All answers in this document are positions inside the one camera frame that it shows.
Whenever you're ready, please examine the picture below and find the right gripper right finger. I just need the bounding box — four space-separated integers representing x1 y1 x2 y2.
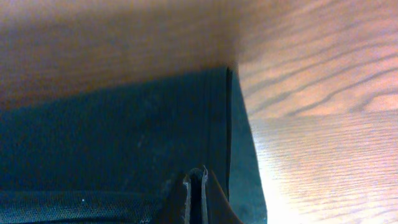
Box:
201 168 243 224

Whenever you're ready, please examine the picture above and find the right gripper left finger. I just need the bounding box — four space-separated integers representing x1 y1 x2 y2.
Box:
157 173 190 224

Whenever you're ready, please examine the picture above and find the black t-shirt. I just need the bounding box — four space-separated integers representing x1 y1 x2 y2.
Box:
1 67 267 223

